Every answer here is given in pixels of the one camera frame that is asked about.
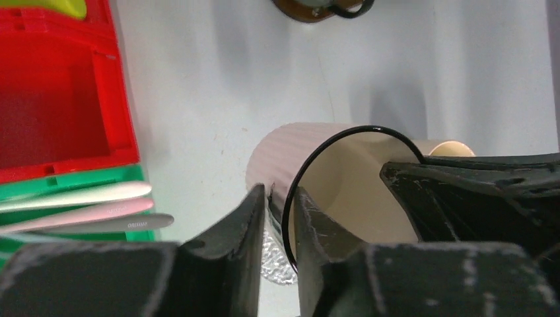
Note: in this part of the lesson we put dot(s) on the black mug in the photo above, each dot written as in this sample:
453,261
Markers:
343,9

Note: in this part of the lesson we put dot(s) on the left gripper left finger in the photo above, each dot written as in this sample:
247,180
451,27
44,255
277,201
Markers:
216,273

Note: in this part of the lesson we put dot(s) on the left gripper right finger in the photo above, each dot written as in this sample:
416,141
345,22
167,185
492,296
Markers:
341,275

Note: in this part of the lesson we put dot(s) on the white toothbrush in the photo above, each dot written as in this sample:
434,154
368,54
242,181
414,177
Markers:
86,196

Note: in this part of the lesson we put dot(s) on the cream mug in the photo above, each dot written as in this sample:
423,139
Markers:
443,148

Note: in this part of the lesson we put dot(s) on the green bin with toothbrushes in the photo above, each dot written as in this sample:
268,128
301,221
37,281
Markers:
61,183

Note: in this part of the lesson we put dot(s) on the white ribbed mug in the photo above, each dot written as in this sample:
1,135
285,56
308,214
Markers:
339,166

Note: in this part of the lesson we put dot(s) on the clear textured oval tray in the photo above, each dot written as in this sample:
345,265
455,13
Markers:
276,267

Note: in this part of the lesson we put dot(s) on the brown wooden oval tray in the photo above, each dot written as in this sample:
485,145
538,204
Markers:
301,13

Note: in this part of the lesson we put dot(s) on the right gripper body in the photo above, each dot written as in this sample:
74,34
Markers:
511,200

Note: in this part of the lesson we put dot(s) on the red plastic bin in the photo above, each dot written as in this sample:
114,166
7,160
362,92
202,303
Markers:
63,96

